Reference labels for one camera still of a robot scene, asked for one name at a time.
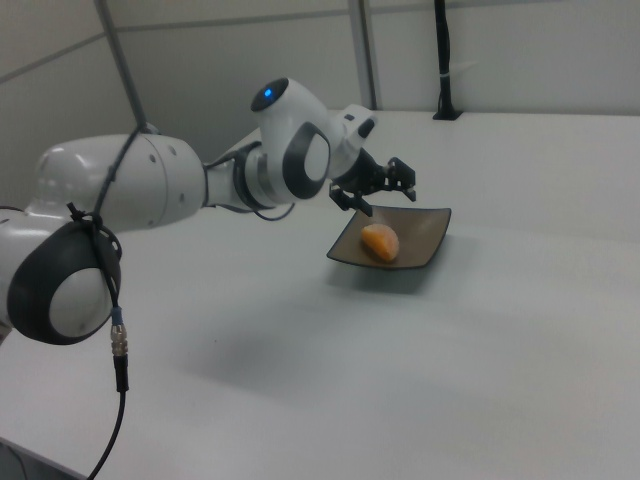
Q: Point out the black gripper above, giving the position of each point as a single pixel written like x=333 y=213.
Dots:
x=370 y=175

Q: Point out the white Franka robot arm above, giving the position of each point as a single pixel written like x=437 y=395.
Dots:
x=150 y=180

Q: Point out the black camera stand pole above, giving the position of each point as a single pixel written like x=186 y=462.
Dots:
x=444 y=75

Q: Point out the orange bread roll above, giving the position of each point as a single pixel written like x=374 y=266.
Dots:
x=382 y=242

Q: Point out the square brown ceramic plate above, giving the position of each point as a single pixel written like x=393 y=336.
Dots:
x=415 y=235

